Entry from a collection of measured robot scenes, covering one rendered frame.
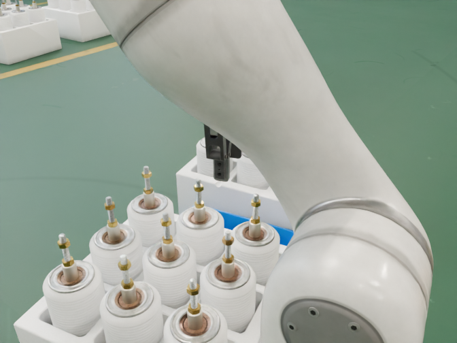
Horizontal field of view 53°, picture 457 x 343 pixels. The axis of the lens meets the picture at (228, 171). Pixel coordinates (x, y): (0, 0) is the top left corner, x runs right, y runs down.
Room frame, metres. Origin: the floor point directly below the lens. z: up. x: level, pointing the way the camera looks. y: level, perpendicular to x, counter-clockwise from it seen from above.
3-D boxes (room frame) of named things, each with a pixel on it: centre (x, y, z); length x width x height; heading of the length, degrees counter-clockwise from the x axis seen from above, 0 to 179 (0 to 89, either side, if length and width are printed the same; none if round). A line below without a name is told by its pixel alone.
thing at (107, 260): (0.67, 0.21, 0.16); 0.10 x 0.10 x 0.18
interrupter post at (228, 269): (0.57, 0.00, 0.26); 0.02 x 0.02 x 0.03
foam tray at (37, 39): (2.78, 1.31, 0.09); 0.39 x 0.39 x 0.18; 60
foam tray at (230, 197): (1.11, -0.12, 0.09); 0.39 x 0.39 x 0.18; 64
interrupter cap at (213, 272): (0.57, 0.00, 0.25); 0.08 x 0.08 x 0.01
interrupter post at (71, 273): (0.57, 0.26, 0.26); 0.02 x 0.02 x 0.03
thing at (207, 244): (0.73, 0.06, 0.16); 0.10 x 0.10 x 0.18
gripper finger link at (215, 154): (0.53, 0.01, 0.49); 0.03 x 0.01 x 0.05; 164
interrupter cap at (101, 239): (0.67, 0.21, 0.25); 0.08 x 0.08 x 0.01
